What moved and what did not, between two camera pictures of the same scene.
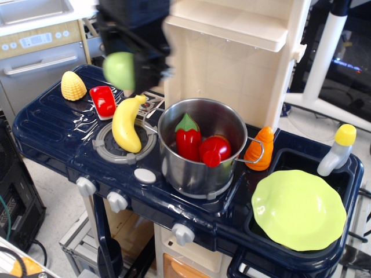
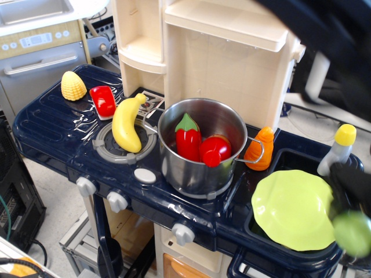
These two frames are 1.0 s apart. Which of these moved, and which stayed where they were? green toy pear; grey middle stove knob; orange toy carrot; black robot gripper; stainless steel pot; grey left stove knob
Moved: green toy pear; black robot gripper
Stayed: grey left stove knob; orange toy carrot; grey middle stove knob; stainless steel pot
